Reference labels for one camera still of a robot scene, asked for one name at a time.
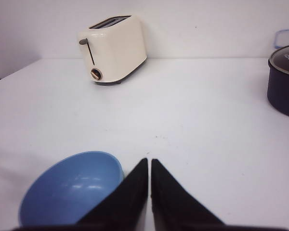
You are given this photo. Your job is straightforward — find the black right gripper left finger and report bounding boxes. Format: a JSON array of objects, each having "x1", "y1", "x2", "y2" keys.
[{"x1": 77, "y1": 158, "x2": 148, "y2": 228}]

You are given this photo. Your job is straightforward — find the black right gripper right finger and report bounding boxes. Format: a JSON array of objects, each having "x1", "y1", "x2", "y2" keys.
[{"x1": 151, "y1": 159, "x2": 225, "y2": 228}]

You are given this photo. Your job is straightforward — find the blue bowl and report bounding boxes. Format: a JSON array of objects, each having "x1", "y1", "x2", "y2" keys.
[{"x1": 18, "y1": 151, "x2": 124, "y2": 227}]

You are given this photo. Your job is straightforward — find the dark blue saucepan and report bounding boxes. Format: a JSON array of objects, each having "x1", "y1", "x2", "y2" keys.
[{"x1": 267, "y1": 60, "x2": 289, "y2": 116}]

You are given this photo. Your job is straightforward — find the cream two-slot toaster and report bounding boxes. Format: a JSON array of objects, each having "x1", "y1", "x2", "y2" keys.
[{"x1": 78, "y1": 15, "x2": 147, "y2": 85}]

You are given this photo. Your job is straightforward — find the glass lid with blue knob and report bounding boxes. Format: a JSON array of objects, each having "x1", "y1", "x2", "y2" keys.
[{"x1": 269, "y1": 45, "x2": 289, "y2": 75}]

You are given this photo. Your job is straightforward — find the clear plastic food container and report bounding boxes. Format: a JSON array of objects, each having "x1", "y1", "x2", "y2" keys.
[{"x1": 273, "y1": 29, "x2": 289, "y2": 49}]

